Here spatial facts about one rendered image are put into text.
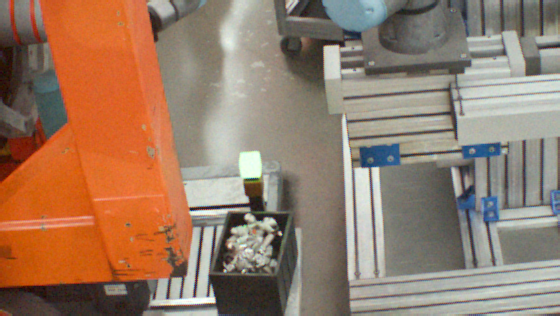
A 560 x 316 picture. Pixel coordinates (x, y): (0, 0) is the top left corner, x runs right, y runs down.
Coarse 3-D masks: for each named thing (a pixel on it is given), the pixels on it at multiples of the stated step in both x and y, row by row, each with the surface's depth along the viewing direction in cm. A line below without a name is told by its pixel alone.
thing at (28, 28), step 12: (0, 0) 266; (12, 0) 266; (24, 0) 266; (36, 0) 265; (0, 12) 266; (12, 12) 265; (24, 12) 265; (36, 12) 265; (0, 24) 266; (12, 24) 266; (24, 24) 266; (36, 24) 266; (0, 36) 268; (12, 36) 268; (24, 36) 268; (36, 36) 268
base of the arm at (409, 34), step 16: (400, 16) 239; (416, 16) 239; (432, 16) 240; (384, 32) 244; (400, 32) 241; (416, 32) 240; (432, 32) 241; (448, 32) 245; (400, 48) 242; (416, 48) 241; (432, 48) 242
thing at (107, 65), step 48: (48, 0) 203; (96, 0) 202; (144, 0) 218; (96, 48) 208; (144, 48) 216; (96, 96) 215; (144, 96) 214; (96, 144) 221; (144, 144) 221; (96, 192) 228; (144, 192) 227; (144, 240) 234
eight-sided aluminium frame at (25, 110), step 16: (32, 48) 298; (32, 64) 298; (32, 80) 293; (0, 96) 258; (16, 96) 287; (32, 96) 286; (0, 112) 257; (16, 112) 269; (32, 112) 282; (0, 128) 269; (16, 128) 269; (32, 128) 280
